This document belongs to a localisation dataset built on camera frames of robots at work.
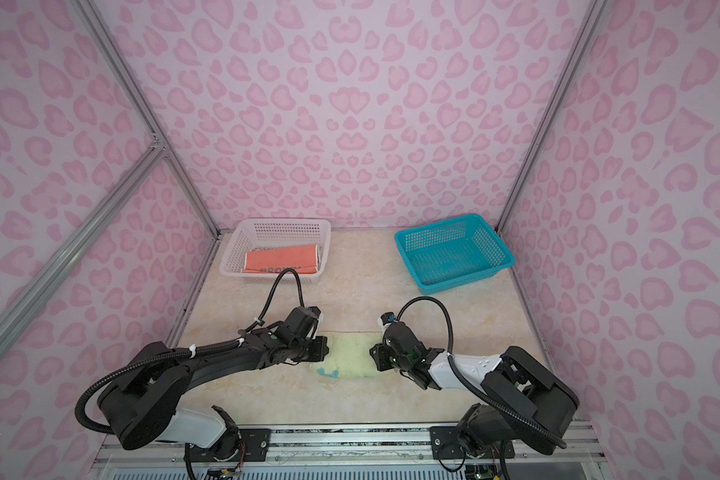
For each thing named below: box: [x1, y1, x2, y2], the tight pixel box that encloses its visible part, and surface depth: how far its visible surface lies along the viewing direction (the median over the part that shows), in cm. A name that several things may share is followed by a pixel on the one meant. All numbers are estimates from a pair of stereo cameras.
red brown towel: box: [242, 244, 319, 273], surface depth 106 cm
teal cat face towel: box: [309, 331, 395, 379], surface depth 87 cm
